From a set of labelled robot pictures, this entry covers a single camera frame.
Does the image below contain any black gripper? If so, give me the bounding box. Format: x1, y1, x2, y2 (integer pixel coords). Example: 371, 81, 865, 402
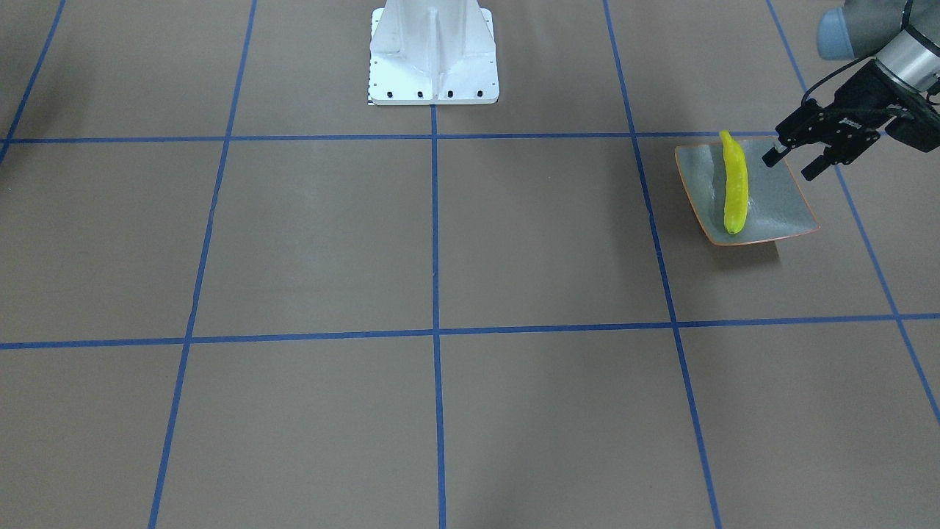
762, 60, 939, 181

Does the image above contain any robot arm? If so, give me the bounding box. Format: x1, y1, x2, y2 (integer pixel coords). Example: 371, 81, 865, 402
762, 1, 939, 181

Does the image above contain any grey square plate orange rim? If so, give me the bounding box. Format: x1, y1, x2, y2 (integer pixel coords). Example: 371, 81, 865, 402
674, 131, 820, 247

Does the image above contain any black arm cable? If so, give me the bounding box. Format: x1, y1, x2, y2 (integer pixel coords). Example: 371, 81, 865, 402
802, 59, 875, 107

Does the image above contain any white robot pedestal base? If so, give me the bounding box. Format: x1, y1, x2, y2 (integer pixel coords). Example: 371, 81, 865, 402
367, 1, 500, 105

